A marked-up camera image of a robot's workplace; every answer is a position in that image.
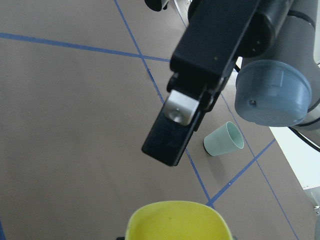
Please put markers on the pale green plastic cup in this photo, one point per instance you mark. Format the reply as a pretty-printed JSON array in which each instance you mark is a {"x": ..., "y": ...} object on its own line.
[{"x": 225, "y": 139}]

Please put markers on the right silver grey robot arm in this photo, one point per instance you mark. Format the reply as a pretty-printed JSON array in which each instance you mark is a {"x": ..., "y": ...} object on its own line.
[{"x": 277, "y": 85}]

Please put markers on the yellow plastic cup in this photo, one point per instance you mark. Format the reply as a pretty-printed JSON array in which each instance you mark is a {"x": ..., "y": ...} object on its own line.
[{"x": 177, "y": 220}]

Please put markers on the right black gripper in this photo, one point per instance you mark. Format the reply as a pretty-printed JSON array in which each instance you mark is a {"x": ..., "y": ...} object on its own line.
[{"x": 219, "y": 31}]

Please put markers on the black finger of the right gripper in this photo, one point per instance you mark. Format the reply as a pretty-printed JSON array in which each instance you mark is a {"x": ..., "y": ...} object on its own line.
[{"x": 187, "y": 103}]

